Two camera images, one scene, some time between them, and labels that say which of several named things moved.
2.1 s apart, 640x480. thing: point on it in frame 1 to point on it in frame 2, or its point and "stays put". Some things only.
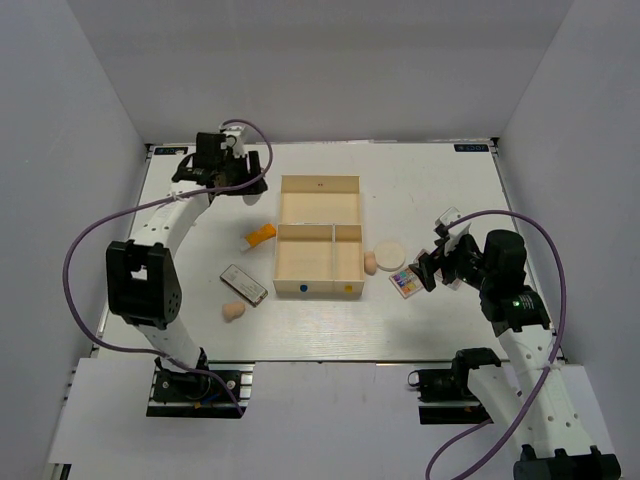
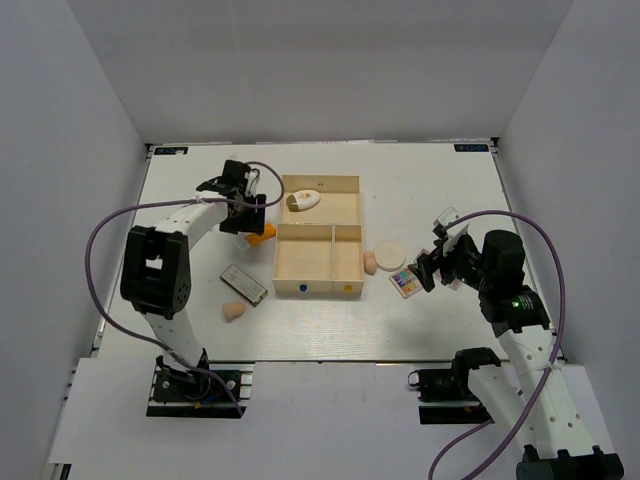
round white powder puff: x=389 y=255 stays put
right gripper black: x=429 y=263 stays put
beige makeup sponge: x=370 y=262 stays put
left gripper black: x=243 y=163 to x=254 y=223
